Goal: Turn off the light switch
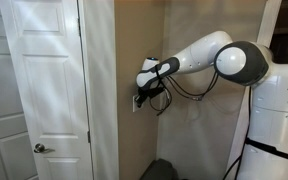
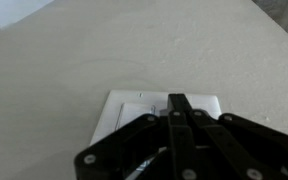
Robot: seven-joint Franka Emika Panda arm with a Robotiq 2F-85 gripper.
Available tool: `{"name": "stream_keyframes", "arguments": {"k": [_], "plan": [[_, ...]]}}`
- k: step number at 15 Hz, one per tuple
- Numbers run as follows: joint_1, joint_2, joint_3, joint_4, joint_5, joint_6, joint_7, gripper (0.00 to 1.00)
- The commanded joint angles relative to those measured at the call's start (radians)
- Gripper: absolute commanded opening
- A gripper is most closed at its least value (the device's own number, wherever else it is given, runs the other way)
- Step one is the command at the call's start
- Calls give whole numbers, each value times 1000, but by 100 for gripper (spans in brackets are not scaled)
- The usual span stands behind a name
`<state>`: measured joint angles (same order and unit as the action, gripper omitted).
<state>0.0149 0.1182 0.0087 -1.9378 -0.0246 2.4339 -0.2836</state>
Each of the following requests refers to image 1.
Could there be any black floor cable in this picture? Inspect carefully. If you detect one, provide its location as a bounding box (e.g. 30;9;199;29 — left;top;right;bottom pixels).
222;87;253;180

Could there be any white door trim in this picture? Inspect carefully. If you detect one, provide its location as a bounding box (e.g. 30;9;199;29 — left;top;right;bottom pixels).
225;0;283;180

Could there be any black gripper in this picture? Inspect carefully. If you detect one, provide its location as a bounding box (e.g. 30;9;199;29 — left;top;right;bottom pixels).
135;86;159;110

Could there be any long black arm cable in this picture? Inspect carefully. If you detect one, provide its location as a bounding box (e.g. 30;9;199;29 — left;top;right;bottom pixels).
166;70;220;102

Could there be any white door frame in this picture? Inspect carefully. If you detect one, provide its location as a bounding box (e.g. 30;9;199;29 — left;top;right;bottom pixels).
77;0;120;180

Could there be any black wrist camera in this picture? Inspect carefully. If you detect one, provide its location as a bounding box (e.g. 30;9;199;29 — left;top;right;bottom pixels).
149;86;166;99

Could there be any brass door handle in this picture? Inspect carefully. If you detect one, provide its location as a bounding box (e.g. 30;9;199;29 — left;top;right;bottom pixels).
33;143;56;155

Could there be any black strap on robot base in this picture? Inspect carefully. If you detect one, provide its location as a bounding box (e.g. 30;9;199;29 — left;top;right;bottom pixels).
245;137;288;165

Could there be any white light switch plate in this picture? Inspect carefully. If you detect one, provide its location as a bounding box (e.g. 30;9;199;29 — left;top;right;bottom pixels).
132;94;142;113

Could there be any black looped gripper cable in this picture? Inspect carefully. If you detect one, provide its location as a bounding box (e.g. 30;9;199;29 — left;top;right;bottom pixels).
149;79;173;117

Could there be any white panel door with handle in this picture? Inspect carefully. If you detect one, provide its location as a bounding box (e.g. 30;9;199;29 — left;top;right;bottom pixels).
0;0;95;180

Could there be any black forearm cable strap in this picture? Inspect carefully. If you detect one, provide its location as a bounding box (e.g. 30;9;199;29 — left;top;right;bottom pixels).
154;64;163;82

